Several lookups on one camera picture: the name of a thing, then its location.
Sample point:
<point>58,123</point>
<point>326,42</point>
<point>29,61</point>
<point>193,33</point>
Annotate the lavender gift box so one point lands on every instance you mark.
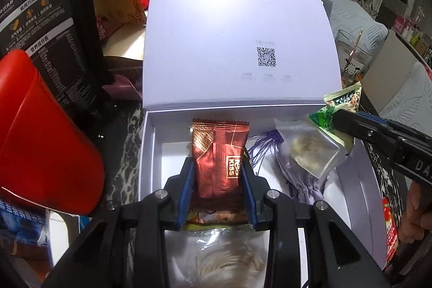
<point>229,38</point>

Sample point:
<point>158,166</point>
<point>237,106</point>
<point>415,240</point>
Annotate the cardboard sheet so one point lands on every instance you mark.
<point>388,68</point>

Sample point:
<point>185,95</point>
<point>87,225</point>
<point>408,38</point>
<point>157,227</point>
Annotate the glass cup with stick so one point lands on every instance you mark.
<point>352,55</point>

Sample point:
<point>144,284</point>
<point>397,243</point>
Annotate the red plastic bottle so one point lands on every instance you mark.
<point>44,139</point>

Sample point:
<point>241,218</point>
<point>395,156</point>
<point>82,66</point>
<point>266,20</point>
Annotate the blue snack packet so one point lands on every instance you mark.
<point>20,230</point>

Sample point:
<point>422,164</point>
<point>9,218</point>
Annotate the row of small bottles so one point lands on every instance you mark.
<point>413,31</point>

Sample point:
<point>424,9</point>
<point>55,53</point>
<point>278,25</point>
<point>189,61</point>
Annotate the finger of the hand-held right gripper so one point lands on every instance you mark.
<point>374,117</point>
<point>361,127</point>

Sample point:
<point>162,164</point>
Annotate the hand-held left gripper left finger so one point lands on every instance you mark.
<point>185,203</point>

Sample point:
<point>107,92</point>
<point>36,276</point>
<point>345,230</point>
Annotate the purple cloth bag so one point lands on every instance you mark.
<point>125,85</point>

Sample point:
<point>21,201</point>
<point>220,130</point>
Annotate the clear noodle packet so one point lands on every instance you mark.
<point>219,257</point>

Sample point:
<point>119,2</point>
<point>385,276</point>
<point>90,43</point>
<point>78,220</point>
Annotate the red printed packet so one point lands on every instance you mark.
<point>389,227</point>

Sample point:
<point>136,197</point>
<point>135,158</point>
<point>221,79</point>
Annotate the white quilted cushion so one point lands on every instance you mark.
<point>357,21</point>
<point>408,95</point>

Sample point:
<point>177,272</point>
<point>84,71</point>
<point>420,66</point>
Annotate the green clear snack packet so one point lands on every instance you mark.
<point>314,146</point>

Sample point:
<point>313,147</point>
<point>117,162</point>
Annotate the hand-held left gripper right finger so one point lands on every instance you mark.
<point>248,200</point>

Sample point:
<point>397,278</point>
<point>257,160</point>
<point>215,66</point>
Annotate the person's right hand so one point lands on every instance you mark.
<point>418,210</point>

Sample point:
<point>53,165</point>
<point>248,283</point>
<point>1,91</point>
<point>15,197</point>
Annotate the red-brown snack packet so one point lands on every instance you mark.
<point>219,159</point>

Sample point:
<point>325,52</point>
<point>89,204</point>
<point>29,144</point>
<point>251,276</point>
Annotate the green peanut snack packet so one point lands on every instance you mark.
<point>219,219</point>

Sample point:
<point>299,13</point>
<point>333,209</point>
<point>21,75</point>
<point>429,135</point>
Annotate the black printed snack bag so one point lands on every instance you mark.
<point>57,31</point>

